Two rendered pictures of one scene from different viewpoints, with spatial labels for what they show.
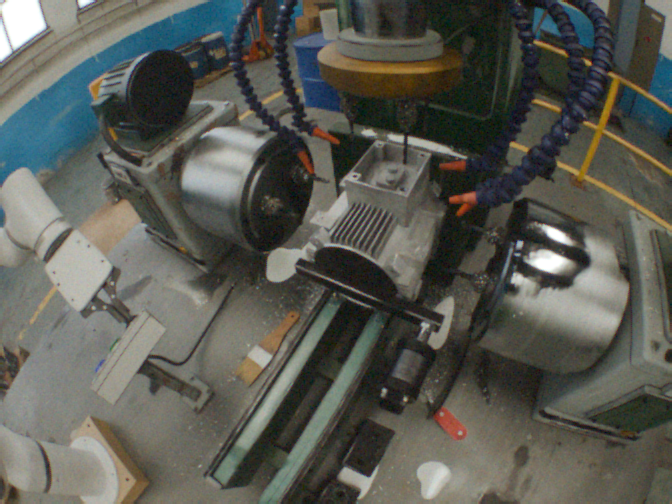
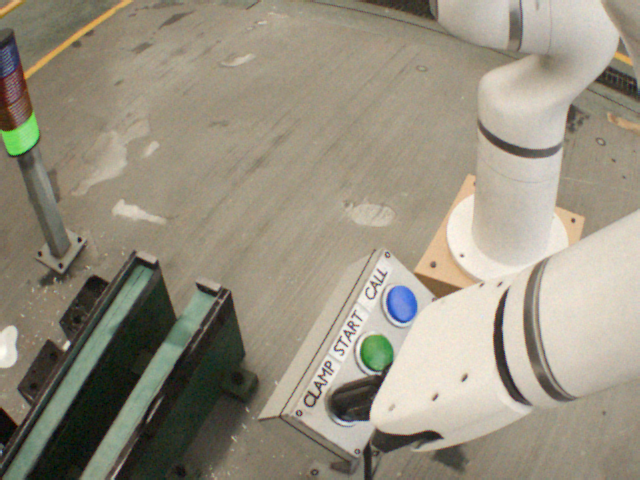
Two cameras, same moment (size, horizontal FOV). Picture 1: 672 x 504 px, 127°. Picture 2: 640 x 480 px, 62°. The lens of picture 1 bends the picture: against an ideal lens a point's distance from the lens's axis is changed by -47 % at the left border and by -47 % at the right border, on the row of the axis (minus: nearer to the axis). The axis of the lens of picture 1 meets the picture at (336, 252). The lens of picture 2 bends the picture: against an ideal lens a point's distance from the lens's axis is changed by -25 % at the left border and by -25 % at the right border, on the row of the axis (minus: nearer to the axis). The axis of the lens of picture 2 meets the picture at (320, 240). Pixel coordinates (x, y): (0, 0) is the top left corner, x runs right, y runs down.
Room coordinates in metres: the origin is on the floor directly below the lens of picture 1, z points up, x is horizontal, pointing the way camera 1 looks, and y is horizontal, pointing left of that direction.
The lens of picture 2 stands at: (0.44, 0.30, 1.49)
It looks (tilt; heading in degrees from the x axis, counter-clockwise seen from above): 47 degrees down; 170
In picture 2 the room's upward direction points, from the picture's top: 2 degrees counter-clockwise
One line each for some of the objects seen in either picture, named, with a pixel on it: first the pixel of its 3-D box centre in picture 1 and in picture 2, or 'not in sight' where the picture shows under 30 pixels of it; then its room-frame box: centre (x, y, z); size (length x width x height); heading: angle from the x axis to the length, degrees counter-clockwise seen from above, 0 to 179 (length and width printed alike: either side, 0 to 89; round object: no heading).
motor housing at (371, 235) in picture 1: (380, 236); not in sight; (0.35, -0.08, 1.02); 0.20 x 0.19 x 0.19; 144
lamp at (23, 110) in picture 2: not in sight; (13, 107); (-0.26, 0.00, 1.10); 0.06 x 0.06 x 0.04
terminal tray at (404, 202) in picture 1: (390, 182); not in sight; (0.38, -0.11, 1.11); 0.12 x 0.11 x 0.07; 144
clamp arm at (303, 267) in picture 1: (365, 294); not in sight; (0.24, -0.03, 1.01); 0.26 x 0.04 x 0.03; 54
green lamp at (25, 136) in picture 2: not in sight; (20, 131); (-0.26, 0.00, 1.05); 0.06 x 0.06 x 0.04
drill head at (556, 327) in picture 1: (559, 293); not in sight; (0.16, -0.35, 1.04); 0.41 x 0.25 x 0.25; 54
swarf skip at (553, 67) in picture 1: (574, 72); not in sight; (3.24, -3.65, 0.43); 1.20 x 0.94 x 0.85; 51
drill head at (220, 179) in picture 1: (232, 180); not in sight; (0.56, 0.20, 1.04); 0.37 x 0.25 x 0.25; 54
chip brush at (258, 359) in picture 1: (268, 346); not in sight; (0.27, 0.18, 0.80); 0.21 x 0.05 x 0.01; 138
